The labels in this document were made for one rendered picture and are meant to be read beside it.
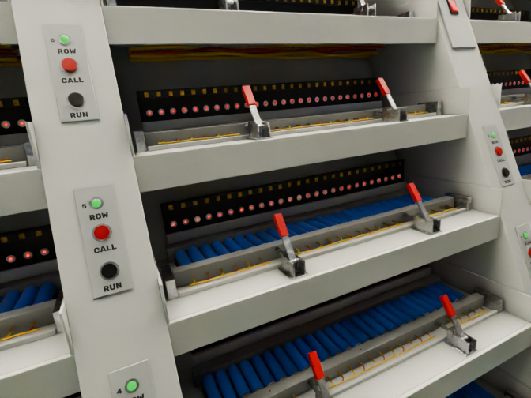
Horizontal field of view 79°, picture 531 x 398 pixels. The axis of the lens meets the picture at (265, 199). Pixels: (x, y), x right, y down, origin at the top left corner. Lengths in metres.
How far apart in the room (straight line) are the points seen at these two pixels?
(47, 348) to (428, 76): 0.79
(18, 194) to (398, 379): 0.56
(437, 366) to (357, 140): 0.38
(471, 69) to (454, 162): 0.19
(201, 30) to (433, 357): 0.62
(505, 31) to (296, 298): 0.77
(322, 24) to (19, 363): 0.61
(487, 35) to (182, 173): 0.74
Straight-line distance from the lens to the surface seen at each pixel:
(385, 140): 0.59
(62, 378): 0.43
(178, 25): 0.52
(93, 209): 0.41
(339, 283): 0.49
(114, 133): 0.43
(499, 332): 0.74
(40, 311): 0.48
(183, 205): 0.56
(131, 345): 0.41
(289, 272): 0.46
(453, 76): 0.77
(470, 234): 0.68
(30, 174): 0.43
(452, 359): 0.65
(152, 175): 0.43
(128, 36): 0.51
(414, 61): 0.83
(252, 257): 0.49
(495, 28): 0.95
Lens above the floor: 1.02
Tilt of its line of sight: 6 degrees up
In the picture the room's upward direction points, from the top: 14 degrees counter-clockwise
